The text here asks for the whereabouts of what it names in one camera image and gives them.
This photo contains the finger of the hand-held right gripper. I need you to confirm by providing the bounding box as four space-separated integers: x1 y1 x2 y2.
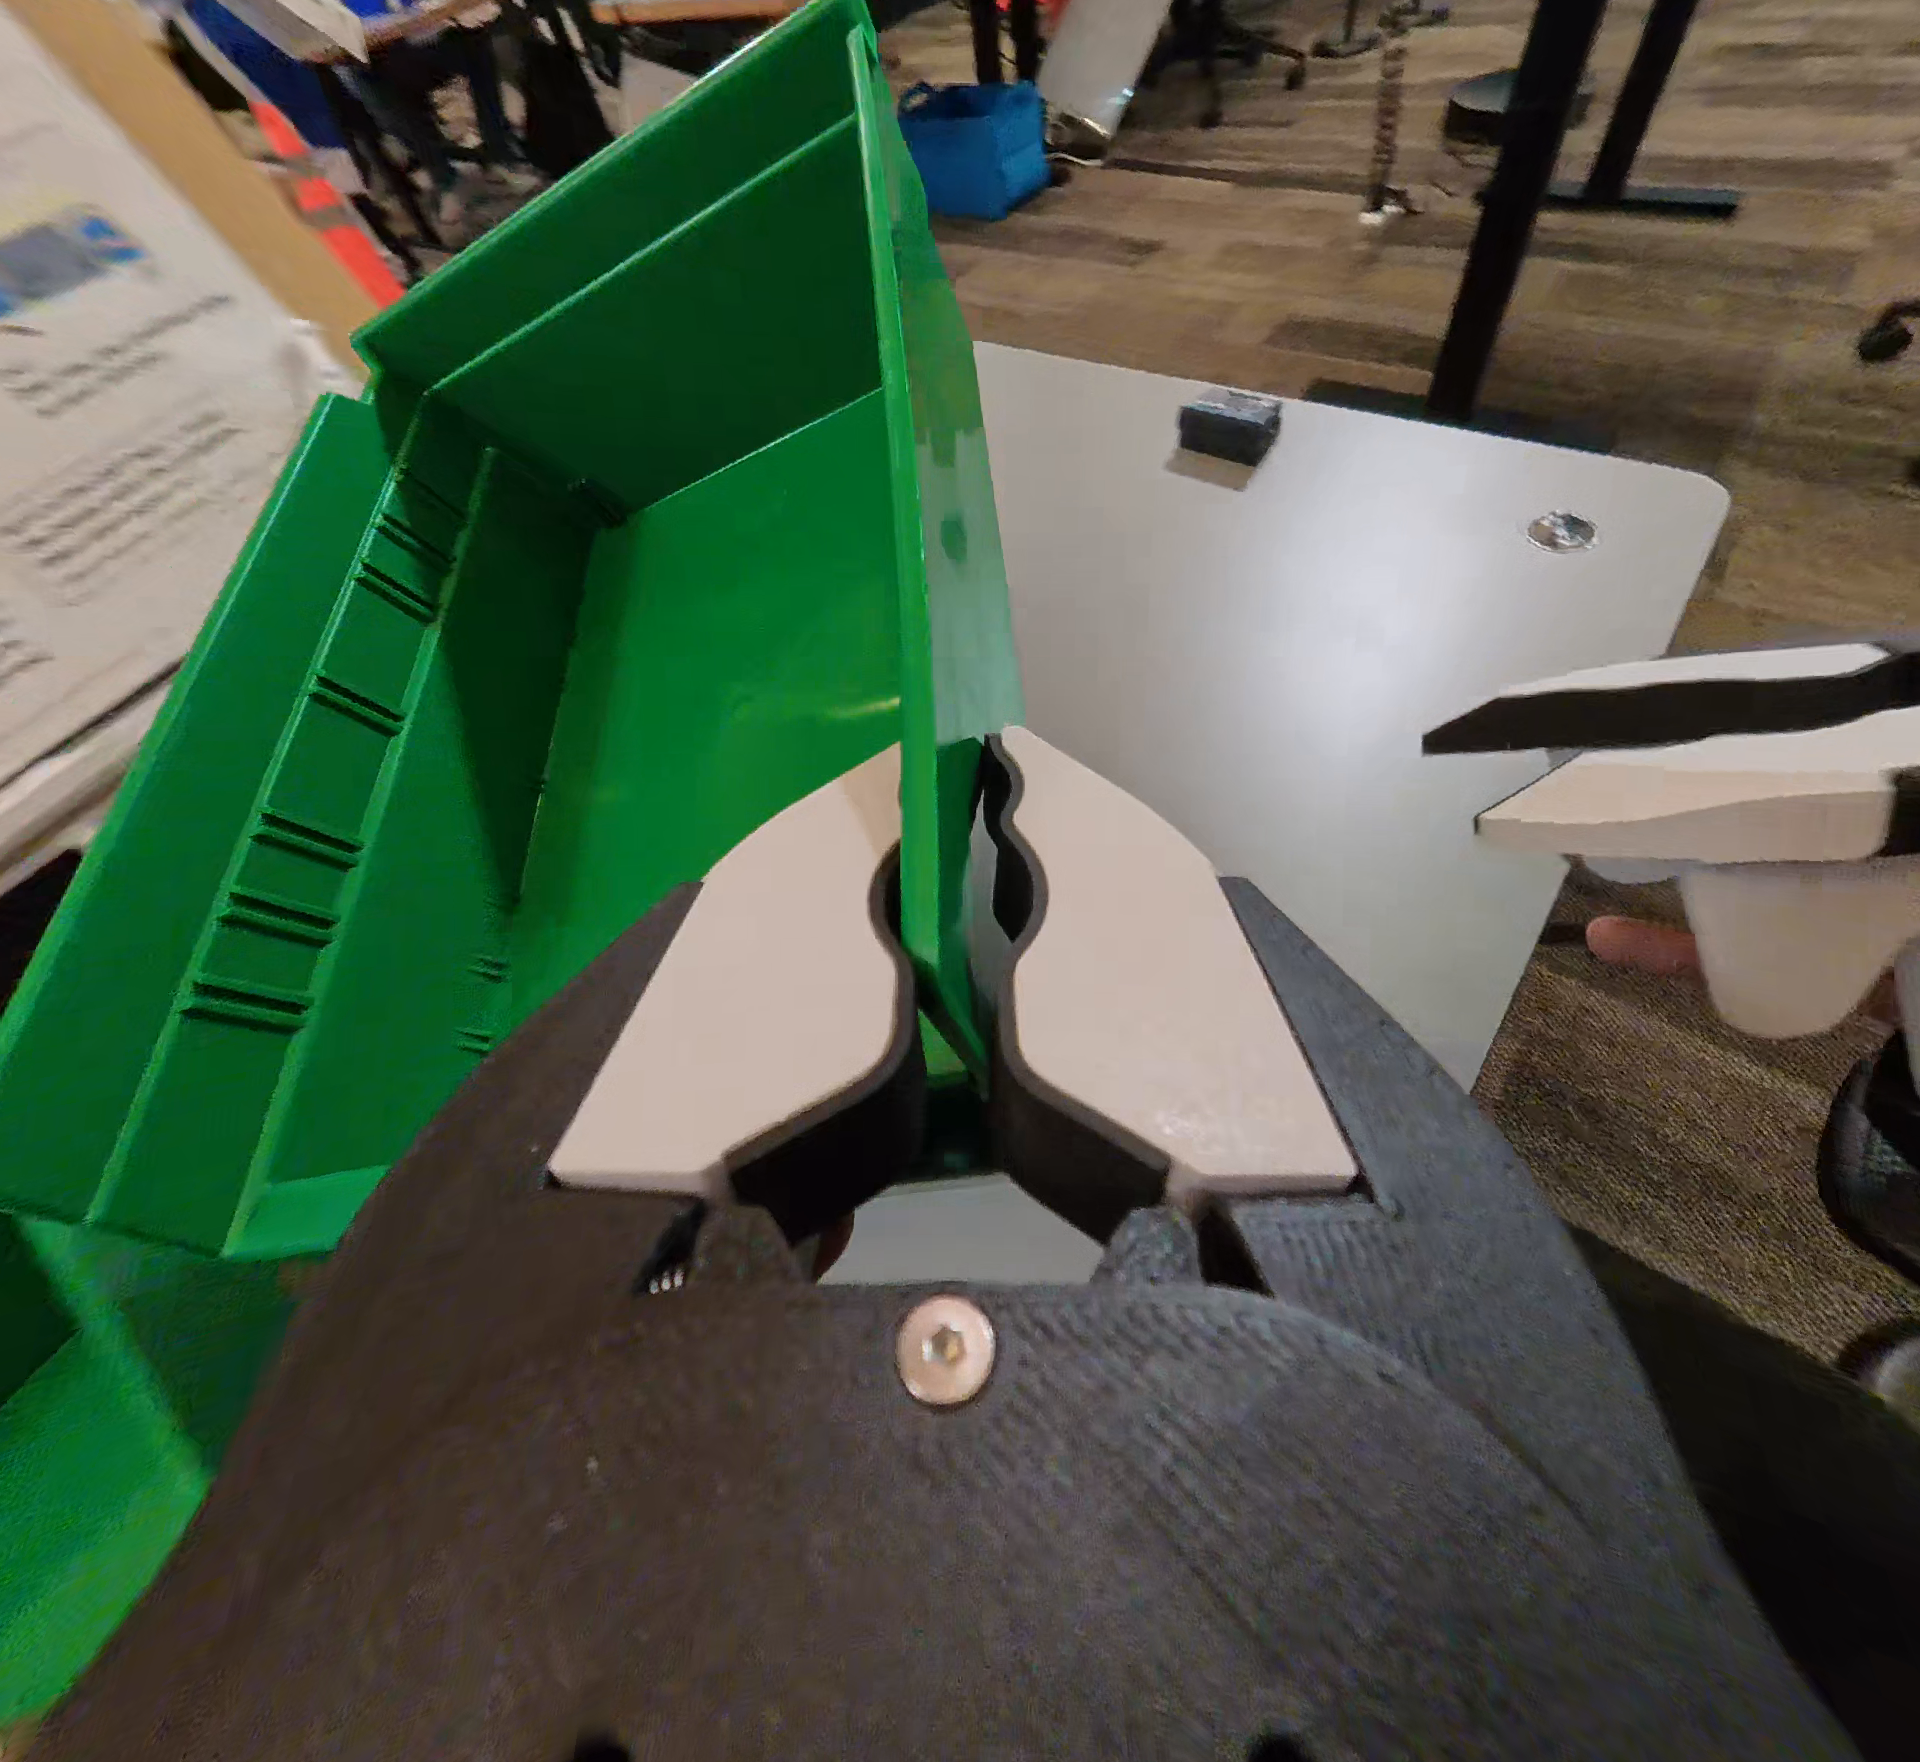
1477 727 1904 864
1422 640 1920 755

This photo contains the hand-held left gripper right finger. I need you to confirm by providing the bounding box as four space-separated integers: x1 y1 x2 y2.
975 727 1361 1241

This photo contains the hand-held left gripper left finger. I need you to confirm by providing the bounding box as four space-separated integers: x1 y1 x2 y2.
547 750 931 1247

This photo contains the green plastic bin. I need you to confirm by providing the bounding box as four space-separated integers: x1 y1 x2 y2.
0 1214 296 1692
0 0 1030 1261

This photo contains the person's right hand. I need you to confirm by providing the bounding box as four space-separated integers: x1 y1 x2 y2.
1585 915 1706 977

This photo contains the person's black sweater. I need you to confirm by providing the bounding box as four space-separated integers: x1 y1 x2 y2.
1576 1230 1920 1762

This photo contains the printed instruction sheet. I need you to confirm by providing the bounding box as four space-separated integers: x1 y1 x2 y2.
0 6 326 793

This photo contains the blue fabric bag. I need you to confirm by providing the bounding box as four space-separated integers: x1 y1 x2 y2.
897 79 1052 222

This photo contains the white board panel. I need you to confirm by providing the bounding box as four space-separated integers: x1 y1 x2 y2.
1035 0 1187 139

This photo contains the black camera battery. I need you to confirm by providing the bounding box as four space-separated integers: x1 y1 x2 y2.
1178 387 1287 464

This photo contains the black table leg frame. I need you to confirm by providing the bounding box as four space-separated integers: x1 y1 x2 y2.
1422 0 1766 424

